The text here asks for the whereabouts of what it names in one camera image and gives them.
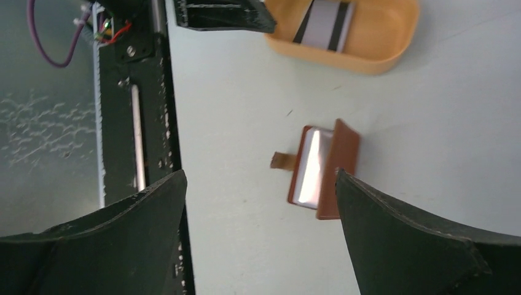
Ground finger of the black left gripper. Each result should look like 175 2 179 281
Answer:
173 0 276 34

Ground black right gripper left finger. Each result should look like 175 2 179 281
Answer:
1 170 187 294

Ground brown leather card holder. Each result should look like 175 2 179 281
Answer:
270 119 361 220

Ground orange plastic tray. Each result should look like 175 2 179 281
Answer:
264 1 420 75

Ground white striped credit cards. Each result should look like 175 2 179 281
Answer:
292 1 356 53

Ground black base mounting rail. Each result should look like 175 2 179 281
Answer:
95 1 195 294

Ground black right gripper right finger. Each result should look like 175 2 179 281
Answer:
335 169 520 294

